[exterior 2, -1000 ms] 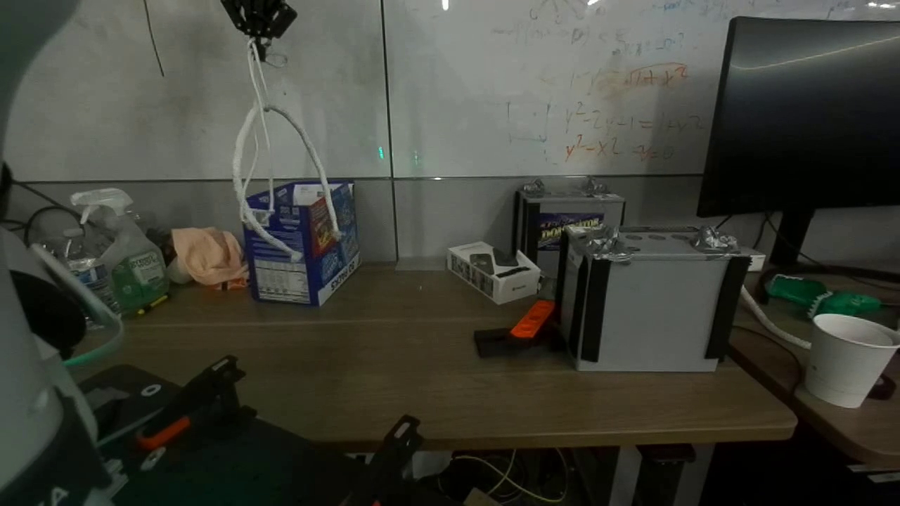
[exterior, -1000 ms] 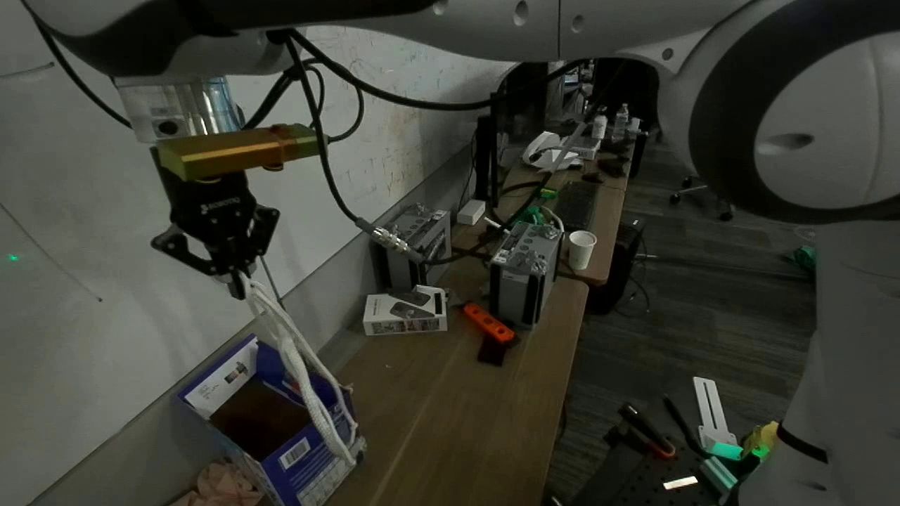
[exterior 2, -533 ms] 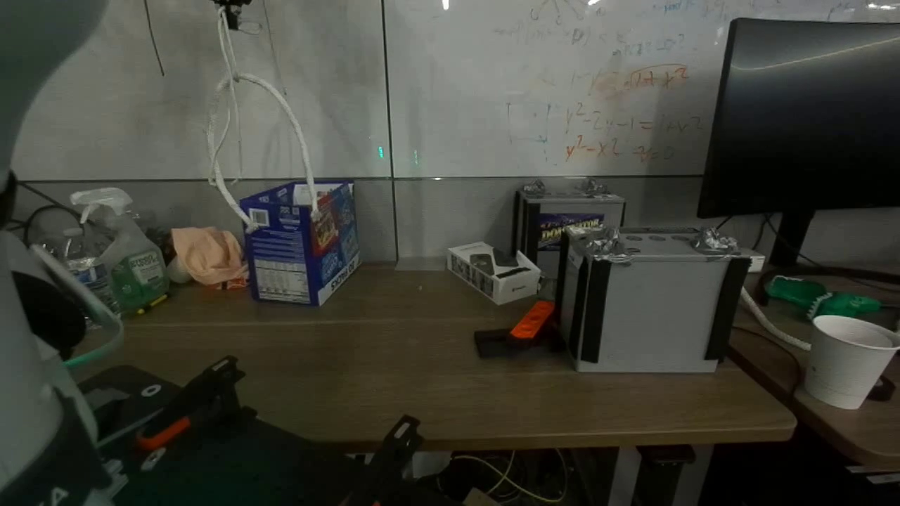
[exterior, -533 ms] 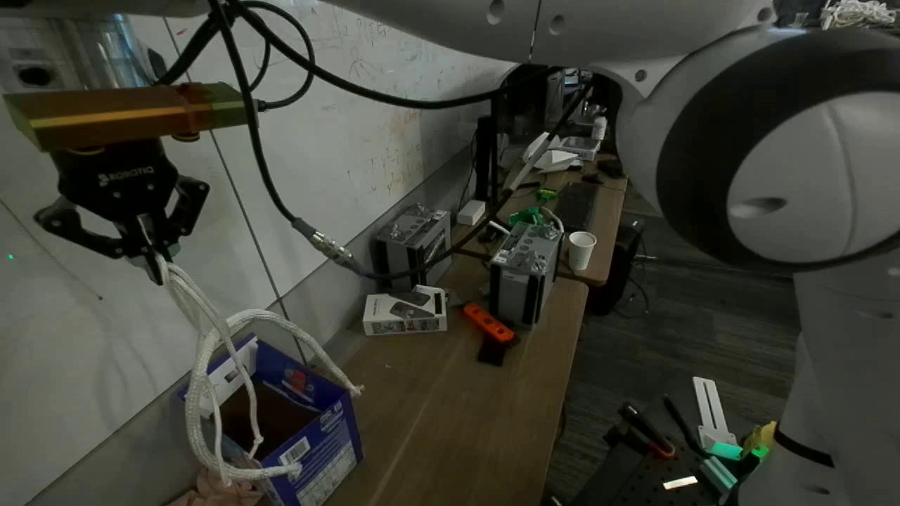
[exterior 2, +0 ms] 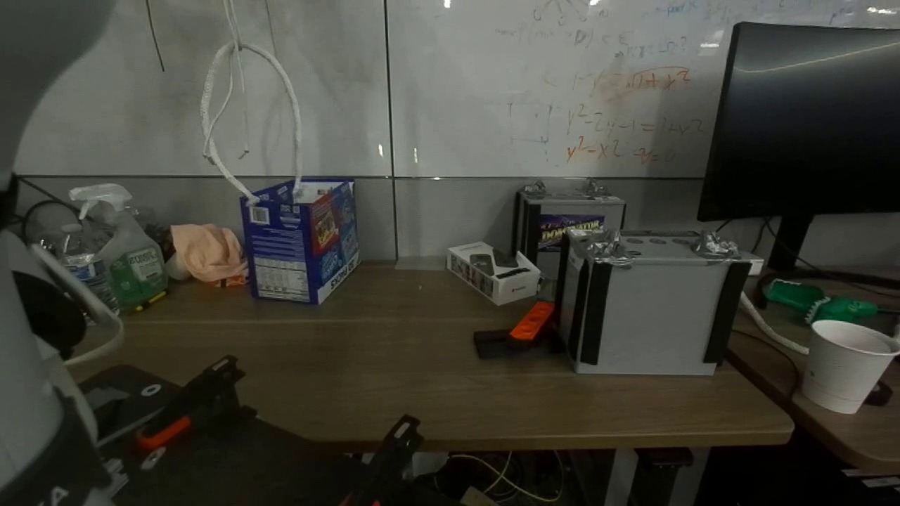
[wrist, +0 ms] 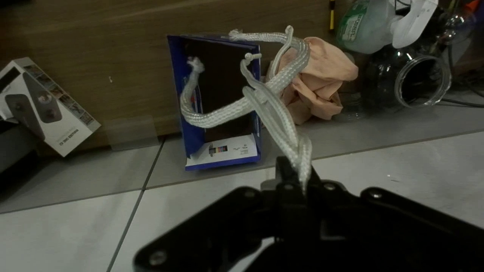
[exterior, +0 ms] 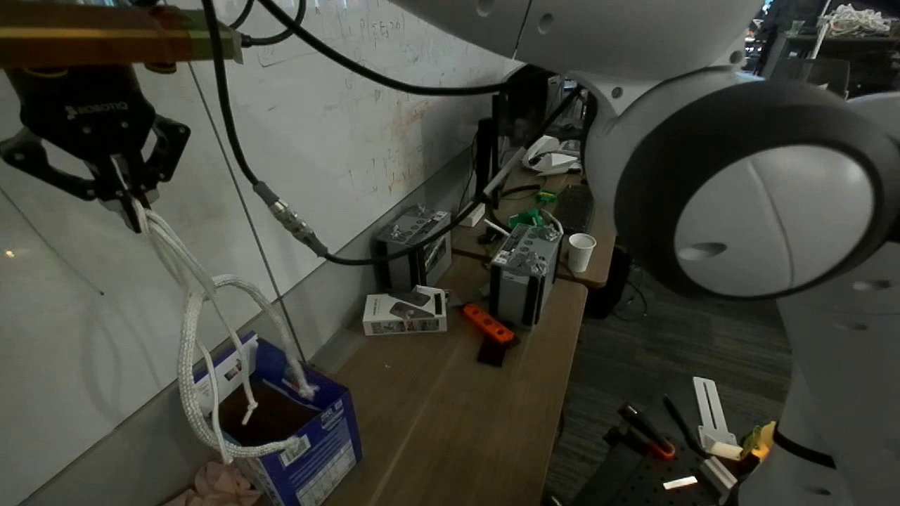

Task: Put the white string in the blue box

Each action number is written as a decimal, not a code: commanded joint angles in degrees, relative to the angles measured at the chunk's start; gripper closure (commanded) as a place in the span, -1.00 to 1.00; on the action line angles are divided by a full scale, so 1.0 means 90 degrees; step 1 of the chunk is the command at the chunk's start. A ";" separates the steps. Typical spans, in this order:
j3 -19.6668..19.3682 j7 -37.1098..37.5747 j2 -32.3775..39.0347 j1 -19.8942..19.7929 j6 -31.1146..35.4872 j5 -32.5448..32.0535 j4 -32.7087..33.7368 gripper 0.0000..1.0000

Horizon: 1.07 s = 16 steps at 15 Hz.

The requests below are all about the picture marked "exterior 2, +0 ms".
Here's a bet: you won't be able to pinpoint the white string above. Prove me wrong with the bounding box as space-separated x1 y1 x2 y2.
196 35 307 205

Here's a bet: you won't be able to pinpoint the small white open box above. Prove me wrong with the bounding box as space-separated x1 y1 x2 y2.
445 239 546 308

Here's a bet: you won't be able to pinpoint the blue cardboard box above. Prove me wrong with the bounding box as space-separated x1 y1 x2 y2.
236 177 363 308

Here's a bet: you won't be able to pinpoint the orange and black tool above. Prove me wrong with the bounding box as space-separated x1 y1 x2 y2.
470 298 565 361

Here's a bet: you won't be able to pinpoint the crumpled foil piece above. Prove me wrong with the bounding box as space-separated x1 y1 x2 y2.
586 232 643 262
690 232 742 262

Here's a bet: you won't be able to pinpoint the whiteboard panel with writing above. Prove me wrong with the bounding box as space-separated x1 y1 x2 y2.
387 0 900 179

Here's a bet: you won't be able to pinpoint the black clamp with red mark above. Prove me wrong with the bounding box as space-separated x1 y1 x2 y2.
341 413 424 506

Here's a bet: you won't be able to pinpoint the peach cloth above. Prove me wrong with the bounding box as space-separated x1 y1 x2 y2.
167 222 250 288

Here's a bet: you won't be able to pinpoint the grey table leg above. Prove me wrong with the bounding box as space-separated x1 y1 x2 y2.
603 447 711 506

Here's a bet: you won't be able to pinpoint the black clamp with orange trigger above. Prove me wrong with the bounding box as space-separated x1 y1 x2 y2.
129 354 250 457

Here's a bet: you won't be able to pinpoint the clear spray bottle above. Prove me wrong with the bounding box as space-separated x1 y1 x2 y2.
65 179 171 315

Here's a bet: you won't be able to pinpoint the blank whiteboard panel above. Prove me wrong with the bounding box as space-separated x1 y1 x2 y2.
12 0 390 179

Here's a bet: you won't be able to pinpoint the green plastic object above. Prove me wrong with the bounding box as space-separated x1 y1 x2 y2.
763 276 882 328

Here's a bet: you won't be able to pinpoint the black computer monitor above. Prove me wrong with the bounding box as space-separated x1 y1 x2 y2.
698 18 900 277

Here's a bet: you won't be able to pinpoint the white paper cup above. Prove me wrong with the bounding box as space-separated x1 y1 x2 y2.
802 316 900 415

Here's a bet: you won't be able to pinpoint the small grey box black straps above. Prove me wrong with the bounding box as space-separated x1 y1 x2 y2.
508 183 631 276

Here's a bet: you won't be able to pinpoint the large grey box black straps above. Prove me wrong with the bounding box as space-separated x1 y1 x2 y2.
558 231 754 378

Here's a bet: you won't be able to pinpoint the thin white cable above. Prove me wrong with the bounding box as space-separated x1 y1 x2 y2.
448 450 565 506

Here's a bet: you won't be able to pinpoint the thick white cable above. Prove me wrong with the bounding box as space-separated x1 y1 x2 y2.
736 288 813 359

